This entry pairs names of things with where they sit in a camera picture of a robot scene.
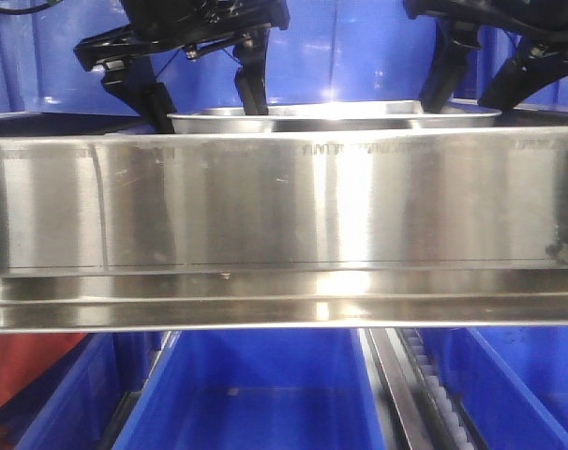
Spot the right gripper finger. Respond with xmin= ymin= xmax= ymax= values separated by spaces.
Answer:
xmin=478 ymin=39 xmax=568 ymax=111
xmin=419 ymin=21 xmax=480 ymax=113

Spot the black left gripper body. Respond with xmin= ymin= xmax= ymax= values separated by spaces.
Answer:
xmin=74 ymin=1 xmax=290 ymax=71

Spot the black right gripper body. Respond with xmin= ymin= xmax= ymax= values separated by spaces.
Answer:
xmin=403 ymin=1 xmax=568 ymax=50

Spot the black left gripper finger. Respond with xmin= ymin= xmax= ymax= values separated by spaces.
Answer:
xmin=102 ymin=60 xmax=175 ymax=134
xmin=233 ymin=29 xmax=269 ymax=115

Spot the silver metal tray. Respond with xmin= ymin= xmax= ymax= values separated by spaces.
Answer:
xmin=169 ymin=99 xmax=501 ymax=134

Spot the large blue bin right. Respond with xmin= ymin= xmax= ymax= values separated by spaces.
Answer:
xmin=152 ymin=0 xmax=568 ymax=109

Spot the large blue bin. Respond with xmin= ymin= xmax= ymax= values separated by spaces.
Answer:
xmin=152 ymin=0 xmax=568 ymax=109
xmin=0 ymin=0 xmax=149 ymax=118

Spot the large blue bin left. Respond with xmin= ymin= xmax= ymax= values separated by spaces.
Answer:
xmin=0 ymin=0 xmax=149 ymax=118

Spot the lower blue bin right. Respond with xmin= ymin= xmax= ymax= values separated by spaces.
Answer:
xmin=420 ymin=326 xmax=568 ymax=449

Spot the lower blue bin left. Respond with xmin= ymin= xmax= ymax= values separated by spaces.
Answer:
xmin=15 ymin=332 xmax=164 ymax=449

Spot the lower blue bin centre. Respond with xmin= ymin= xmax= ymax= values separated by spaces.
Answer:
xmin=115 ymin=329 xmax=384 ymax=449

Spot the white roller track centre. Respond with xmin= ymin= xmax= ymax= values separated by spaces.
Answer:
xmin=360 ymin=328 xmax=488 ymax=449

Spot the stainless steel front shelf rail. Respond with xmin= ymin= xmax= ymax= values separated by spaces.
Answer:
xmin=0 ymin=127 xmax=568 ymax=333

